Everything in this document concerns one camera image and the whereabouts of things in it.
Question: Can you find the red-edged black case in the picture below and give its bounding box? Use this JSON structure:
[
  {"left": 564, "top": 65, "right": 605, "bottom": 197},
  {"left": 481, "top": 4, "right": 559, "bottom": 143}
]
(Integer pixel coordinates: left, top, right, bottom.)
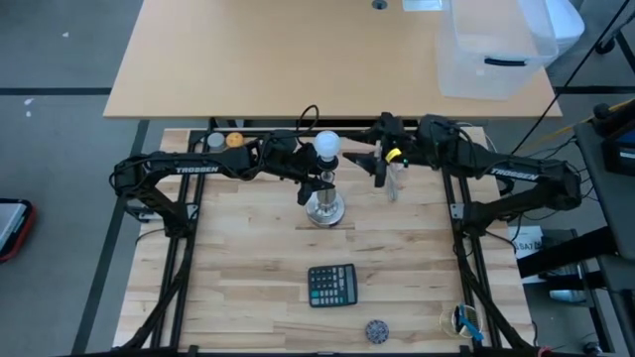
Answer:
[{"left": 0, "top": 197, "right": 37, "bottom": 264}]

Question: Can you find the silver table lamp base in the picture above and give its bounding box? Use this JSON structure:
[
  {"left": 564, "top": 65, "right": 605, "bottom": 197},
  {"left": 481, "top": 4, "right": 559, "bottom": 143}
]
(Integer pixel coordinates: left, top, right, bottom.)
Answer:
[{"left": 305, "top": 153, "right": 346, "bottom": 229}]

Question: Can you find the grey side table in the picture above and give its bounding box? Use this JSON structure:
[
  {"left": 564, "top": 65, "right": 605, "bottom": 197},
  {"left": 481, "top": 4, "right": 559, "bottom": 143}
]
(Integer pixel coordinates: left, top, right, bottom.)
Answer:
[{"left": 573, "top": 96, "right": 635, "bottom": 260}]

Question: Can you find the black desk calculator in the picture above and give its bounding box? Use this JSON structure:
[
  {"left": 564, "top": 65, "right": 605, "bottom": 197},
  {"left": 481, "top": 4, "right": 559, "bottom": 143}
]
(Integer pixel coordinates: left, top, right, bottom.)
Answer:
[{"left": 307, "top": 263, "right": 359, "bottom": 308}]

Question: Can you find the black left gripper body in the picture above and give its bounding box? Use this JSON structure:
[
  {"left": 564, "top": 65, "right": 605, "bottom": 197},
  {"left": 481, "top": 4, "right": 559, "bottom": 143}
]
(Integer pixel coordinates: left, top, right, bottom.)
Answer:
[{"left": 257, "top": 129, "right": 324, "bottom": 207}]

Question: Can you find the white lightbulb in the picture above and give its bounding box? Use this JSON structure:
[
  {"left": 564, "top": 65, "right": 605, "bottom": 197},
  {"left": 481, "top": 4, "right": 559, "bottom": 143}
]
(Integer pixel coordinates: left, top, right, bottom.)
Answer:
[{"left": 314, "top": 130, "right": 342, "bottom": 159}]

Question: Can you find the white label strip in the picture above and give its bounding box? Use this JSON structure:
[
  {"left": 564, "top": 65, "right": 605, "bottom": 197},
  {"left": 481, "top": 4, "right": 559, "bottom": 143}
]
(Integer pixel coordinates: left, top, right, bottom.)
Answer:
[{"left": 402, "top": 0, "right": 443, "bottom": 13}]

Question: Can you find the clear plastic storage bin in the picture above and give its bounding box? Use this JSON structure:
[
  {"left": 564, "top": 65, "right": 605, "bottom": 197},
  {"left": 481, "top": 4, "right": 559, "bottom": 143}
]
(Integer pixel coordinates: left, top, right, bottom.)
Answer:
[{"left": 435, "top": 0, "right": 560, "bottom": 101}]

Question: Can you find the blue patterned round dish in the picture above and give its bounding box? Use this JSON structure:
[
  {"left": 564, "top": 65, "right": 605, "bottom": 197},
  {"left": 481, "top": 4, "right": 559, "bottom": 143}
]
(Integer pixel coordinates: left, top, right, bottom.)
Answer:
[{"left": 365, "top": 319, "right": 390, "bottom": 345}]

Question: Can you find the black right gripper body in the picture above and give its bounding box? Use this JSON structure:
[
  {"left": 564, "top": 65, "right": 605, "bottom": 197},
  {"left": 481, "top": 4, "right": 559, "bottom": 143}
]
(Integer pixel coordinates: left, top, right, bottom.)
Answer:
[{"left": 372, "top": 111, "right": 416, "bottom": 188}]

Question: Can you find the tan wooden desk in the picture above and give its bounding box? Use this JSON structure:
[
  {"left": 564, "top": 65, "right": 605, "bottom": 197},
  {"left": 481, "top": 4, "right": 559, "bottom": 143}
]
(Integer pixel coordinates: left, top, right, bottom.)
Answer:
[{"left": 102, "top": 0, "right": 564, "bottom": 121}]

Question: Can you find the clear glass cup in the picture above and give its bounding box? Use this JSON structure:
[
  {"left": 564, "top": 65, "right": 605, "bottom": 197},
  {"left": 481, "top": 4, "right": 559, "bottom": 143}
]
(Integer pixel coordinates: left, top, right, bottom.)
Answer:
[{"left": 439, "top": 302, "right": 485, "bottom": 342}]

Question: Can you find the blue brush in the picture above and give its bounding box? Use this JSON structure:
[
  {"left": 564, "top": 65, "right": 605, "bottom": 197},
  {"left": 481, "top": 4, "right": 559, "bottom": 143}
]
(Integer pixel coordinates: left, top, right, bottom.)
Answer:
[{"left": 456, "top": 303, "right": 485, "bottom": 342}]

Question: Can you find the white printed box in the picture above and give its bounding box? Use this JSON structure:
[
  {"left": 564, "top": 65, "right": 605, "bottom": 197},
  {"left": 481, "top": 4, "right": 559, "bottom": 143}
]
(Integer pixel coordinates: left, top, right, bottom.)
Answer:
[{"left": 510, "top": 225, "right": 545, "bottom": 259}]

